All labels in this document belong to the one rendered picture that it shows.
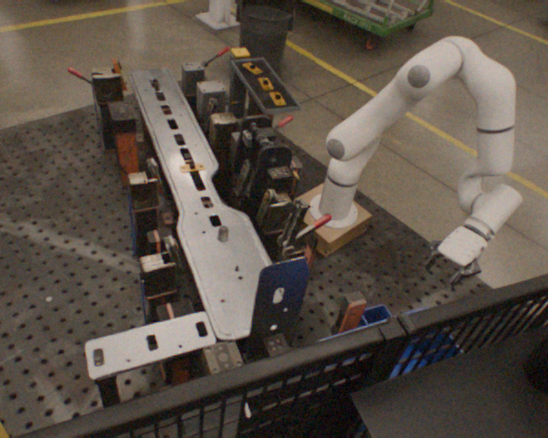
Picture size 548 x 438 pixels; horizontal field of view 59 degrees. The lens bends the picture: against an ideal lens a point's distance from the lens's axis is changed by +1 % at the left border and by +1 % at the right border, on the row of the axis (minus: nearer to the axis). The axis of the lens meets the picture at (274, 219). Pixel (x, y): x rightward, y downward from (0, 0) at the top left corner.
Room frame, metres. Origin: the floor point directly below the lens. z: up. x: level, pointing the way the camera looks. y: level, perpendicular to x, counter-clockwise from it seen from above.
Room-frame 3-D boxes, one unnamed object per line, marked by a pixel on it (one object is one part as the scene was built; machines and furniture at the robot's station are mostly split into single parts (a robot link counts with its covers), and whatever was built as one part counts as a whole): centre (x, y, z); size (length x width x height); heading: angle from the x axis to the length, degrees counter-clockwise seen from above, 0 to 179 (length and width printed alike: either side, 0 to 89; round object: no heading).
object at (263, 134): (1.28, 0.07, 0.94); 0.18 x 0.13 x 0.49; 29
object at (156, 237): (0.94, 0.32, 0.84); 0.11 x 0.08 x 0.29; 119
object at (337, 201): (1.40, -0.22, 0.88); 0.19 x 0.19 x 0.18
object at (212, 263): (1.28, 0.32, 1.00); 1.38 x 0.22 x 0.02; 29
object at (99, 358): (0.54, 0.34, 0.84); 0.11 x 0.06 x 0.29; 119
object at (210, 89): (1.63, 0.32, 0.90); 0.13 x 0.10 x 0.41; 119
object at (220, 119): (1.48, 0.24, 0.89); 0.13 x 0.11 x 0.38; 119
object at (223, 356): (0.55, 0.06, 0.88); 0.08 x 0.08 x 0.36; 29
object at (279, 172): (1.17, 0.01, 0.91); 0.07 x 0.05 x 0.42; 119
